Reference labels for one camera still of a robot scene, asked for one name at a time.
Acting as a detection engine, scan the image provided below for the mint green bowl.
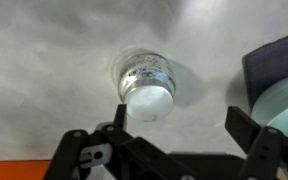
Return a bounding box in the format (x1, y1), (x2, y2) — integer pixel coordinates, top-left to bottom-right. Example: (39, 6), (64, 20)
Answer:
(251, 77), (288, 137)

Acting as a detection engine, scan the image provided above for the round silver lid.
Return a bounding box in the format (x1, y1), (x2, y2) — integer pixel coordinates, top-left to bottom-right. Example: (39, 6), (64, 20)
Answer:
(124, 85), (174, 121)

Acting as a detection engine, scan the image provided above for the silver candle jar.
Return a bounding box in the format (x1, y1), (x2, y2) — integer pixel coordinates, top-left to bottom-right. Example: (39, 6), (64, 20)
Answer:
(115, 53), (176, 101)

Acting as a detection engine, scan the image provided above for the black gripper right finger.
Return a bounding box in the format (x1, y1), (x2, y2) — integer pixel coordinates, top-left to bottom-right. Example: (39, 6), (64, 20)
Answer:
(225, 106), (261, 154)

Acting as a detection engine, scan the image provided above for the orange cardboard box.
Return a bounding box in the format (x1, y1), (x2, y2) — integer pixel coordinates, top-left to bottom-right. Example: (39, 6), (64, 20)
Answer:
(0, 160), (50, 180)

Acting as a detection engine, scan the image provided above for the dark blue placemat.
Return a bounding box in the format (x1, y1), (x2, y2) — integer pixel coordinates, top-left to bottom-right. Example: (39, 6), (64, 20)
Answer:
(241, 36), (288, 108)

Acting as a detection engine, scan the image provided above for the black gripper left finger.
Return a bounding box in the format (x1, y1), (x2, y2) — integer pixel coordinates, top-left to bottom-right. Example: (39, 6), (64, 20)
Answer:
(113, 104), (127, 130)

